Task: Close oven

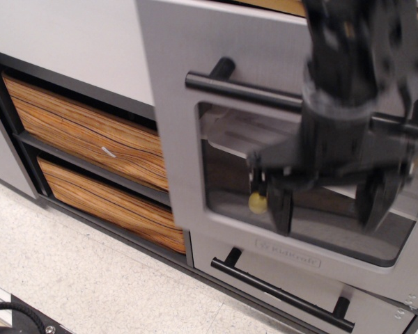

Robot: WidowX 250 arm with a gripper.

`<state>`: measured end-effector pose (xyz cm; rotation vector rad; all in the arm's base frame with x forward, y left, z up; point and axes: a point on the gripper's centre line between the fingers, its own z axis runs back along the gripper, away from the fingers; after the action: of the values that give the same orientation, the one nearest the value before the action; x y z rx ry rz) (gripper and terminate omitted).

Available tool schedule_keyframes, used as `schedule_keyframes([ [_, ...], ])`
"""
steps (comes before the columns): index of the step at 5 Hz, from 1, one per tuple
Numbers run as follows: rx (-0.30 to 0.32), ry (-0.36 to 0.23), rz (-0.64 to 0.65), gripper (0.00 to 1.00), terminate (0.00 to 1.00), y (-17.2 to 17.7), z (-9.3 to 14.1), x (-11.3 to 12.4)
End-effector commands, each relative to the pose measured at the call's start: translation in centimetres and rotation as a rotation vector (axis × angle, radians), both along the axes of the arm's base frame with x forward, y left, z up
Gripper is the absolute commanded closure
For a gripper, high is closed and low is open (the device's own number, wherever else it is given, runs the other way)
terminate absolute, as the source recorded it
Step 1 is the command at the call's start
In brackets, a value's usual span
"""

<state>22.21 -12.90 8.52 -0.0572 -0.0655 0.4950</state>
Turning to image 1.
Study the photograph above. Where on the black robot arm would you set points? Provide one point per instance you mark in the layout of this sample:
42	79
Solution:
359	49

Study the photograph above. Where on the upper wood grain bin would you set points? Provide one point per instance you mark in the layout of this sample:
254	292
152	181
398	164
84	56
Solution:
125	148

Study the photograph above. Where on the black drawer handle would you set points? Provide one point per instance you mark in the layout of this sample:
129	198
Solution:
336	318

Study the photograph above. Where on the wood grain bin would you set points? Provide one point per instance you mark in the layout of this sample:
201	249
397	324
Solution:
143	217
125	148

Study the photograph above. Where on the grey toy kitchen cabinet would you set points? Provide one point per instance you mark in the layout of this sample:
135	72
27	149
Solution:
92	52

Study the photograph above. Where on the white oven rack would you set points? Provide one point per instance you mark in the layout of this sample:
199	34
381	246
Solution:
240	133

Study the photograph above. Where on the grey oven door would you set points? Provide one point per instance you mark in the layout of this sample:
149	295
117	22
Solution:
208	187

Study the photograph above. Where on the lower wood grain bin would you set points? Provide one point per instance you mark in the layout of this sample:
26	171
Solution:
143	217

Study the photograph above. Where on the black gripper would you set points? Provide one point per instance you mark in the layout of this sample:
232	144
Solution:
336	142

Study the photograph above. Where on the yellow round toy food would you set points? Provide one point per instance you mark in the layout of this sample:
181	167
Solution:
257	203

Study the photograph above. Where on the grey bottom drawer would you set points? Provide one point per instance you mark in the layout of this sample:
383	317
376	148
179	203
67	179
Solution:
370	314

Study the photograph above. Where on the black oven door handle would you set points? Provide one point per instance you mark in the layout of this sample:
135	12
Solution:
218	82

